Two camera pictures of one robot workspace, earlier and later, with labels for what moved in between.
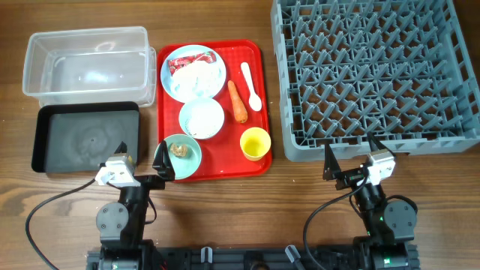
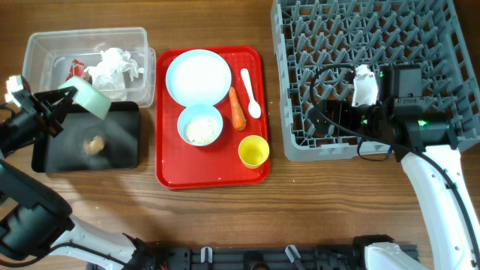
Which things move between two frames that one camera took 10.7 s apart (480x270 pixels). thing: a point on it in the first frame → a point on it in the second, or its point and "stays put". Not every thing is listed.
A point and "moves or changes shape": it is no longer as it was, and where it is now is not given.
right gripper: (352, 177) → (335, 117)
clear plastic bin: (99, 64) stays put
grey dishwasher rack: (406, 70) stays put
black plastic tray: (79, 136) stays put
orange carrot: (241, 112) moves or changes shape
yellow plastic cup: (255, 142) moves or changes shape
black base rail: (256, 258) stays put
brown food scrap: (180, 151) → (94, 145)
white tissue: (200, 79) → (109, 71)
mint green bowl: (184, 154) → (89, 97)
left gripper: (162, 164) → (33, 106)
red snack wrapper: (175, 64) → (77, 70)
